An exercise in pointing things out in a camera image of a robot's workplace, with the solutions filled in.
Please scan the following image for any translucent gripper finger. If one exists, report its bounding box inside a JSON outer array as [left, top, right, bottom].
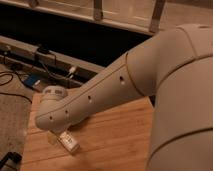
[[47, 132, 58, 145]]

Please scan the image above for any white plastic bottle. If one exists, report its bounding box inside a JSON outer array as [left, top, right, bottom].
[[58, 131, 79, 154]]

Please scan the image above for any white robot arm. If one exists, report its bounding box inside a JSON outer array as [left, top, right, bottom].
[[35, 24, 213, 171]]

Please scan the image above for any black object bottom left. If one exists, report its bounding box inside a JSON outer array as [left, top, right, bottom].
[[0, 152, 22, 171]]

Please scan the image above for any blue box on floor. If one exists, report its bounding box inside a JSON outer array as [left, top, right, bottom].
[[23, 75, 41, 88]]

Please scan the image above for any white plug connector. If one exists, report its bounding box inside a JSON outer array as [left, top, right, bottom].
[[67, 66, 77, 79]]

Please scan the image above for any black power adapter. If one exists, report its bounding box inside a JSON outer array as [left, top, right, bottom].
[[37, 46, 50, 55]]

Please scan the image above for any black cable on floor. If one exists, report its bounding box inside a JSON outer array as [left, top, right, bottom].
[[0, 71, 33, 104]]

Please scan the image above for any metal rail frame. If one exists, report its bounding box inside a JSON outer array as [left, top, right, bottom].
[[0, 36, 103, 86]]

